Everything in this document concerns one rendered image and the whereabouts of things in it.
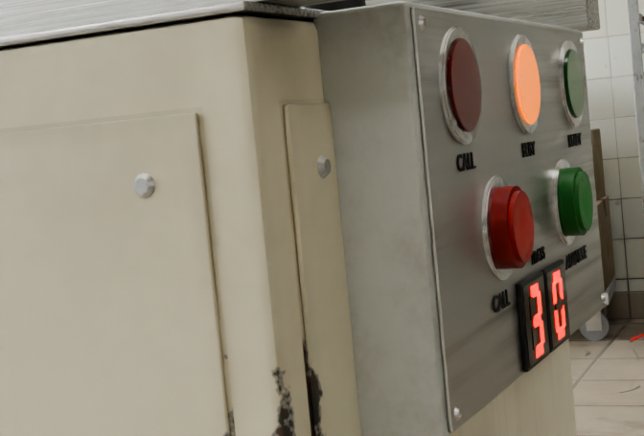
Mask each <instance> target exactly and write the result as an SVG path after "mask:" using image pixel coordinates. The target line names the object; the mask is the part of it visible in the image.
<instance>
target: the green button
mask: <svg viewBox="0 0 644 436"><path fill-rule="evenodd" d="M559 196H560V210H561V217H562V222H563V228H564V231H565V232H566V234H567V235H568V236H584V235H585V234H586V233H587V231H588V230H589V229H590V227H591V223H592V217H593V200H592V191H591V186H590V181H589V178H588V175H587V173H586V172H584V171H583V170H582V169H581V168H580V167H577V168H564V169H563V171H562V174H561V179H560V190H559Z"/></svg>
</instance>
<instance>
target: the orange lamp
mask: <svg viewBox="0 0 644 436"><path fill-rule="evenodd" d="M517 94H518V100H519V104H520V108H521V111H522V114H523V116H524V118H525V120H526V121H527V122H528V123H529V124H531V125H532V124H533V123H534V122H535V121H536V120H537V119H538V116H539V111H540V103H541V88H540V78H539V71H538V66H537V63H536V60H535V57H534V54H533V52H532V50H531V48H530V47H529V46H528V45H526V44H523V45H521V47H520V49H519V51H518V54H517Z"/></svg>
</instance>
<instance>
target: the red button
mask: <svg viewBox="0 0 644 436"><path fill-rule="evenodd" d="M490 226H491V238H492V244H493V250H494V255H495V258H496V260H497V262H498V264H499V265H500V266H501V268H503V269H510V268H523V267H524V266H525V265H526V263H528V262H529V260H530V259H531V256H532V252H533V247H534V220H533V213H532V208H531V204H530V201H529V198H528V196H527V194H526V193H525V192H524V191H523V190H522V189H521V188H520V187H519V186H505V187H498V188H496V190H495V191H494V195H493V199H492V205H491V214H490Z"/></svg>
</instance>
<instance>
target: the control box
mask: <svg viewBox="0 0 644 436"><path fill-rule="evenodd" d="M313 23H314V25H315V28H316V30H317V34H318V44H319V55H320V64H321V75H322V84H323V95H324V103H329V104H330V106H331V116H332V126H333V145H334V156H335V166H336V176H337V187H338V196H339V207H340V216H341V227H342V238H343V247H344V258H345V267H346V278H347V288H348V298H349V309H350V318H351V329H352V339H353V349H354V359H355V369H356V389H357V399H358V409H359V419H360V429H361V436H449V435H450V434H452V433H453V432H454V431H455V430H456V429H458V428H459V427H460V426H461V425H463V424H464V423H465V422H466V421H467V420H469V419H470V418H471V417H472V416H473V415H475V414H476V413H477V412H478V411H479V410H481V409H482V408H483V407H484V406H486V405H487V404H488V403H489V402H491V401H492V400H493V399H494V398H495V397H497V396H498V395H499V394H500V393H501V392H503V391H504V390H505V389H506V388H507V387H509V386H510V385H511V384H512V383H513V382H515V381H516V380H517V379H519V378H520V377H521V376H522V375H523V374H525V373H526V372H529V371H530V370H531V369H533V368H534V367H535V366H536V365H537V364H539V363H540V362H541V361H542V360H543V359H545V358H546V357H547V356H548V355H549V354H550V353H552V352H553V351H554V350H556V349H557V348H558V347H559V346H560V345H562V344H563V343H564V342H565V341H566V340H567V339H568V338H569V337H570V336H571V335H572V334H573V333H574V332H576V331H577V330H578V329H579V328H580V327H582V326H583V325H584V324H585V323H586V322H587V321H588V320H589V319H590V318H592V317H593V316H594V315H595V314H596V313H598V312H599V311H600V310H601V309H602V308H604V307H605V302H606V296H605V294H604V283H603V271H602V260H601V248H600V237H599V225H598V214H597V202H596V191H595V179H594V168H593V155H592V144H591V132H590V120H589V109H588V97H587V75H586V64H585V52H584V45H585V41H584V40H583V33H580V31H579V30H575V29H569V28H564V27H558V26H552V25H545V24H540V23H534V22H528V21H522V20H516V19H510V18H504V17H498V16H492V15H487V14H481V13H475V12H468V11H458V10H452V9H446V8H440V7H433V6H428V5H422V4H416V3H410V2H404V1H397V2H390V3H384V4H377V5H371V6H364V7H357V8H350V9H344V10H337V11H324V12H321V13H319V16H318V18H316V19H313ZM458 38H464V39H465V40H466V41H468V43H469V44H470V45H471V48H472V50H473V52H474V55H475V58H476V62H477V65H478V70H479V76H480V83H481V110H480V116H479V120H478V123H477V126H476V127H475V129H474V130H473V131H472V132H466V131H465V130H464V129H463V128H462V127H461V126H460V125H459V123H458V121H457V119H456V116H455V114H454V111H453V107H452V103H451V98H450V93H449V56H450V52H451V48H452V46H453V43H454V42H455V40H456V39H458ZM523 44H526V45H528V46H529V47H530V48H531V50H532V52H533V54H534V57H535V60H536V63H537V66H538V71H539V78H540V111H539V116H538V119H537V120H536V121H535V122H534V123H533V124H529V123H528V122H527V121H526V120H525V118H524V116H523V114H522V111H521V108H520V104H519V100H518V89H517V59H518V51H519V49H520V47H521V45H523ZM570 49H573V50H575V51H576V53H577V55H578V57H579V60H580V62H581V67H582V72H583V79H584V93H585V95H584V108H583V112H582V115H581V116H580V117H579V118H575V116H574V115H573V113H572V111H571V109H570V106H569V102H568V97H567V92H566V84H565V63H566V57H567V53H568V51H569V50H570ZM577 167H580V168H581V169H582V170H583V171H584V172H586V173H587V175H588V178H589V181H590V186H591V191H592V200H593V217H592V223H591V227H590V229H589V230H588V231H586V234H585V235H584V236H568V235H567V234H566V232H565V231H564V226H563V222H562V217H561V210H560V196H559V190H560V179H561V174H562V171H563V169H564V168H577ZM505 186H519V187H520V188H521V189H522V190H523V191H524V192H525V193H526V194H527V196H528V198H529V201H530V204H531V208H532V213H533V220H534V247H533V252H532V256H531V259H530V260H529V262H528V263H526V265H525V266H524V267H523V268H510V269H503V268H501V266H500V265H499V264H498V262H497V260H496V258H495V253H494V250H493V244H492V238H491V226H490V214H491V205H492V199H493V195H494V193H495V190H496V188H498V187H505ZM557 270H560V275H561V278H562V280H563V305H564V313H565V324H566V326H565V327H564V331H565V336H564V337H563V338H562V339H560V340H559V338H558V333H556V324H555V312H554V311H555V310H556V305H554V301H553V290H552V283H554V282H553V273H554V272H556V271H557ZM535 283H538V284H539V291H540V297H541V307H542V314H541V315H540V317H541V320H543V329H544V341H545V342H544V343H543V350H544V353H543V354H542V355H541V356H539V357H538V358H536V350H535V351H534V345H533V335H532V327H533V326H534V324H533V320H531V312H530V301H529V297H531V290H530V286H532V285H534V284H535Z"/></svg>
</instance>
